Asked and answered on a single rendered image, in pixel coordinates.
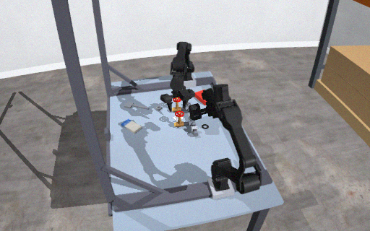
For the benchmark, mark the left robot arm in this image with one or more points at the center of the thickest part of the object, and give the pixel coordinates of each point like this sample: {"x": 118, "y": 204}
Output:
{"x": 182, "y": 68}

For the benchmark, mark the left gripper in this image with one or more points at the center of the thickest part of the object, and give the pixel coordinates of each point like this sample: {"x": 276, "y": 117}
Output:
{"x": 168, "y": 98}

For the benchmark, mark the grey metal frame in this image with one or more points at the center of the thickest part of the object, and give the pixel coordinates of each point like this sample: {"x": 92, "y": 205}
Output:
{"x": 71, "y": 59}

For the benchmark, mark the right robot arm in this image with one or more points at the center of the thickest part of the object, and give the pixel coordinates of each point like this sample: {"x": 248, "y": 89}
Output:
{"x": 231, "y": 120}

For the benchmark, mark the red rectangular block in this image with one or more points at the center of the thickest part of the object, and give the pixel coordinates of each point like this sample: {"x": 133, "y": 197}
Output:
{"x": 198, "y": 95}

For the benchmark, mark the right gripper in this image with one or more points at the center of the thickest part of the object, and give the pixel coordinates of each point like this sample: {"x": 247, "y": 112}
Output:
{"x": 196, "y": 113}

